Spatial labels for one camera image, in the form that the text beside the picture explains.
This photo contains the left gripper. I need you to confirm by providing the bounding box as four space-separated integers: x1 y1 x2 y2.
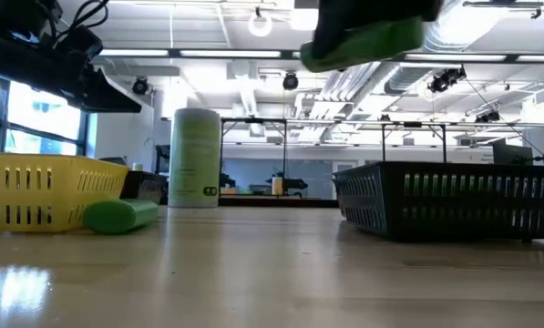
0 0 143 114

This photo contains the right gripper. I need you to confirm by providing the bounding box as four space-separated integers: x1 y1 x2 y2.
311 0 444 60

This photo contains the round white ceiling lamp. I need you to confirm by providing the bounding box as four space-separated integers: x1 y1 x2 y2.
247 6 274 38

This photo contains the large window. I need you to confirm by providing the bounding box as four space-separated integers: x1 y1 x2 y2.
0 77 93 159

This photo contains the black plastic basket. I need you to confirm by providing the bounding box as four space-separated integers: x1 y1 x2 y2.
119 169 168 205
333 160 544 242

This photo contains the green disinfecting wipes canister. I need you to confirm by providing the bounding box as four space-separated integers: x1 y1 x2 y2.
168 108 222 210

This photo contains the long ceiling light bar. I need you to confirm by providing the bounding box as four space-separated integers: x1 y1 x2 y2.
98 47 544 64

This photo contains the yellow plastic basket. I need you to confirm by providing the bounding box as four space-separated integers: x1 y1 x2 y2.
0 151 130 233

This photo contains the dark computer monitor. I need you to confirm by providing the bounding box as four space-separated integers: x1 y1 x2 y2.
492 138 535 166

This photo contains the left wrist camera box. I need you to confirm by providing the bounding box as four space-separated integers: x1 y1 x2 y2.
56 25 105 63

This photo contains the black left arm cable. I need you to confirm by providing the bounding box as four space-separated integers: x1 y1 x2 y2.
55 0 111 36

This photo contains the silver ceiling duct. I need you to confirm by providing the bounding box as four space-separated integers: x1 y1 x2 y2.
319 0 482 119

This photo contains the black frame stand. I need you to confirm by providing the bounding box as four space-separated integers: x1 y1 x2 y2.
219 117 288 201
380 120 448 164

